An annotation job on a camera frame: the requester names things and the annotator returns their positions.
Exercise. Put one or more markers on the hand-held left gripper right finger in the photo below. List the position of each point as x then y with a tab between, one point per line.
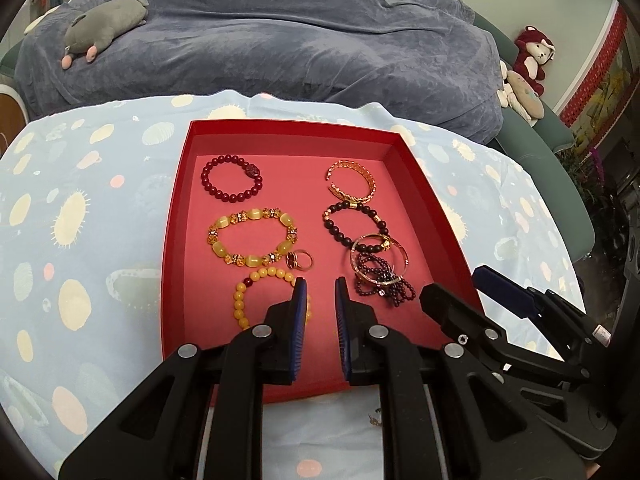
342	330

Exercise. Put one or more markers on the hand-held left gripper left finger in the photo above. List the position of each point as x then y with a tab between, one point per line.
299	330

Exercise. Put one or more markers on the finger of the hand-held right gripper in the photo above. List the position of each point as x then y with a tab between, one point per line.
450	310
500	287

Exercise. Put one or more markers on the thin gold bangle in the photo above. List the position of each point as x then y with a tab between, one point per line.
405	255

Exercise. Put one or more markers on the red cardboard box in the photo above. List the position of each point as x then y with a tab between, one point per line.
300	185

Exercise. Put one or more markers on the small metal earring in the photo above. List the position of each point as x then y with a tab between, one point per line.
374	418

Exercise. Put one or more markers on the green sofa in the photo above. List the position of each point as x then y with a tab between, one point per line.
550	160

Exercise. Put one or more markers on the beige plush toy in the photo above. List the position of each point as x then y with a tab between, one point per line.
525	100

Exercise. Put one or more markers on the light blue patterned cloth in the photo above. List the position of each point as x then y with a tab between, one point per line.
75	260

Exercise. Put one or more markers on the red plush monkey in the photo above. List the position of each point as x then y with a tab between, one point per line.
532	55

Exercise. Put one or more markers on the grey plush mouse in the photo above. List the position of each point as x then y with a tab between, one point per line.
105	25

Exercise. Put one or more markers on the round brown white-rimmed object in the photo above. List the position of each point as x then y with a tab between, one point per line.
10	110

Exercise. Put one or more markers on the red wall hanging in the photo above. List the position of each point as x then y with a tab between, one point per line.
600	70

